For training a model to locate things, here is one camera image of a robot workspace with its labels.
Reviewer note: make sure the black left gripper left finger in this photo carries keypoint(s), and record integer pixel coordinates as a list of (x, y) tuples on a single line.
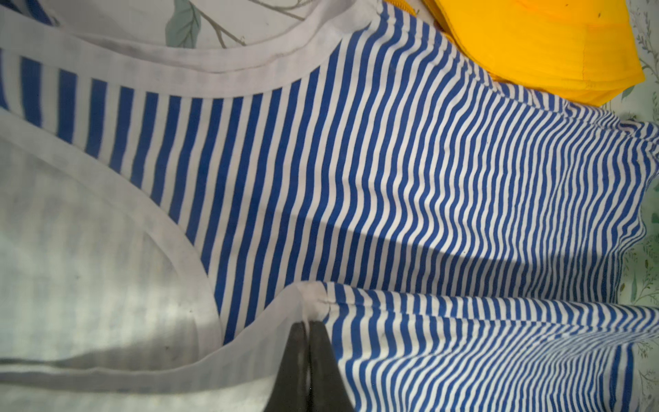
[(289, 392)]

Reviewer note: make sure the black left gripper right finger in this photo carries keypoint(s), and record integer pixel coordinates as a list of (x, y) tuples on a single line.
[(327, 390)]

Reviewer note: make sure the blue white striped tank top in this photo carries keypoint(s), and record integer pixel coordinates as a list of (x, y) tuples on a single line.
[(167, 216)]

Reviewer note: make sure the yellow bucket hat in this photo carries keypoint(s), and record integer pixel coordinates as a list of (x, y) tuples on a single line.
[(582, 51)]

